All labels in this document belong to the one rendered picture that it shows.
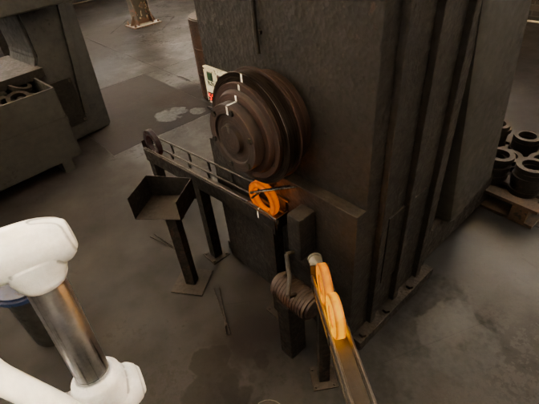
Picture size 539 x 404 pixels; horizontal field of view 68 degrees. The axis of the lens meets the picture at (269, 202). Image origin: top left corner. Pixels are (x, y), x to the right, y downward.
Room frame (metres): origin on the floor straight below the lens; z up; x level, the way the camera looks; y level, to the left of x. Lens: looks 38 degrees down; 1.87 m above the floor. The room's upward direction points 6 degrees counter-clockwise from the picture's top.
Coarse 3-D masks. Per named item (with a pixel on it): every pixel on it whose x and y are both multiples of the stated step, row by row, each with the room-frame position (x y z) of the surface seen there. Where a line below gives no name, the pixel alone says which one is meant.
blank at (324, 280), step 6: (318, 264) 0.99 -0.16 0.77; (324, 264) 0.98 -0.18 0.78; (318, 270) 0.97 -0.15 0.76; (324, 270) 0.95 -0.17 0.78; (318, 276) 0.98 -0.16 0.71; (324, 276) 0.93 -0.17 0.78; (330, 276) 0.92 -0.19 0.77; (318, 282) 0.98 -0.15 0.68; (324, 282) 0.91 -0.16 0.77; (330, 282) 0.90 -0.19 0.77; (318, 288) 0.97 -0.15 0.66; (324, 288) 0.89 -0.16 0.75; (330, 288) 0.89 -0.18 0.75; (324, 294) 0.88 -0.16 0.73; (324, 300) 0.88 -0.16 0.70
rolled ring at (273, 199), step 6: (252, 186) 1.48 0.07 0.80; (258, 186) 1.44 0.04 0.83; (264, 186) 1.42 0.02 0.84; (270, 186) 1.42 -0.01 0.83; (264, 192) 1.41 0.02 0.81; (270, 192) 1.39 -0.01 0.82; (258, 198) 1.49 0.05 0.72; (270, 198) 1.38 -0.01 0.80; (276, 198) 1.38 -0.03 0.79; (258, 204) 1.46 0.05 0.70; (264, 204) 1.46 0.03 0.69; (270, 204) 1.38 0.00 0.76; (276, 204) 1.37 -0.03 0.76; (270, 210) 1.38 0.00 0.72; (276, 210) 1.37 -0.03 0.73
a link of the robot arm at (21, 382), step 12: (0, 360) 0.51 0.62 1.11; (0, 372) 0.48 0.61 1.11; (12, 372) 0.48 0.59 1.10; (0, 384) 0.45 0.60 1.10; (12, 384) 0.45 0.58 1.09; (24, 384) 0.46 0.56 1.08; (36, 384) 0.46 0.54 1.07; (0, 396) 0.44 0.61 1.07; (12, 396) 0.44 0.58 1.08; (24, 396) 0.44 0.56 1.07; (36, 396) 0.44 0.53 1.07; (48, 396) 0.44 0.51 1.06; (60, 396) 0.44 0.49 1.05
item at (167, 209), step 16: (144, 176) 1.78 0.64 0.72; (160, 176) 1.76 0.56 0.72; (144, 192) 1.73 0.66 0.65; (160, 192) 1.77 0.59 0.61; (176, 192) 1.74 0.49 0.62; (192, 192) 1.70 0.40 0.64; (144, 208) 1.67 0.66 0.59; (160, 208) 1.64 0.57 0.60; (176, 208) 1.62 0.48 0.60; (176, 224) 1.61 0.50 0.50; (176, 240) 1.62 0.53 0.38; (192, 272) 1.63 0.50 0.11; (208, 272) 1.71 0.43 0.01; (176, 288) 1.60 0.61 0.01; (192, 288) 1.59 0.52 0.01
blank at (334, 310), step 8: (328, 296) 0.83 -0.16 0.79; (336, 296) 0.82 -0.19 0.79; (328, 304) 0.83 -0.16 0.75; (336, 304) 0.79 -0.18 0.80; (328, 312) 0.83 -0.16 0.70; (336, 312) 0.76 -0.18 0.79; (328, 320) 0.82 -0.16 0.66; (336, 320) 0.74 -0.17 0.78; (344, 320) 0.74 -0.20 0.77; (336, 328) 0.73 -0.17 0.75; (344, 328) 0.73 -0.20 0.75; (336, 336) 0.72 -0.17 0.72; (344, 336) 0.72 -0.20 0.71
